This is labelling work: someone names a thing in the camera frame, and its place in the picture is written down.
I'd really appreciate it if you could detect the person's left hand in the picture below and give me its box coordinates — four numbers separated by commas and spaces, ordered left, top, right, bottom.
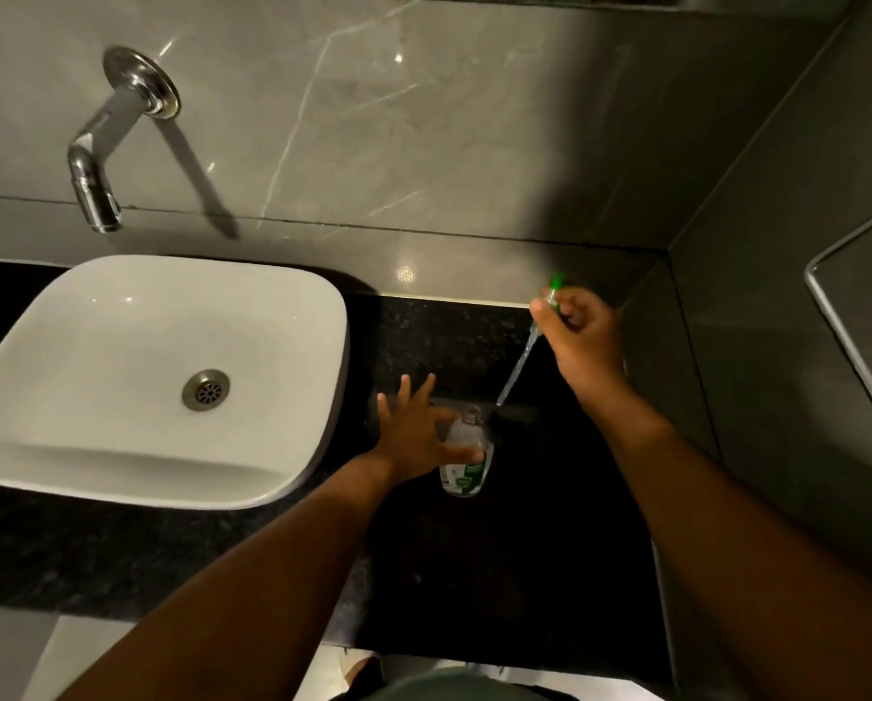
373, 372, 483, 488

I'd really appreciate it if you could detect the white ceramic wash basin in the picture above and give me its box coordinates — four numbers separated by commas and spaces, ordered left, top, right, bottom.
0, 254, 351, 512

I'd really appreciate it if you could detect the person's foot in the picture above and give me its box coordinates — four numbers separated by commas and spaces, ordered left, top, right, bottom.
337, 649, 387, 701

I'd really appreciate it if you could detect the person's right hand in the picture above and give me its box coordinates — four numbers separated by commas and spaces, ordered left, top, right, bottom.
529, 286, 631, 411

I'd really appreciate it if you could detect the grey green shirt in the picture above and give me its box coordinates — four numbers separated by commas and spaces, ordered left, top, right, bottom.
363, 665, 579, 701

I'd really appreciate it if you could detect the green pump head with tube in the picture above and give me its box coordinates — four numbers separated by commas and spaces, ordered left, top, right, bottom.
495, 273, 565, 408

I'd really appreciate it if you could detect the metal framed glass panel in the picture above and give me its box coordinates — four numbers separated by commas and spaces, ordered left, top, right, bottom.
804, 199, 872, 455

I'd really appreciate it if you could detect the chrome wall faucet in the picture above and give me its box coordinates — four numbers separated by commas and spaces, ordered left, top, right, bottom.
67, 45, 182, 234

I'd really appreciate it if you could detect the metal basin drain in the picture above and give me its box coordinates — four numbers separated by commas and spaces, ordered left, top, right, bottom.
182, 369, 231, 413

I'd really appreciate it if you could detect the person's left forearm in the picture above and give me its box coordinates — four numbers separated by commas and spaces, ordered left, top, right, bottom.
56, 452, 397, 701

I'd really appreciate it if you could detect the person's right forearm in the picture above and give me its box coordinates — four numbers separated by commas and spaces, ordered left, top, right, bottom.
584, 387, 872, 701

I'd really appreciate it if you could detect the clear soap bottle green label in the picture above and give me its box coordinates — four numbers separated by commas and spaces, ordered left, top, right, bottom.
439, 405, 495, 498

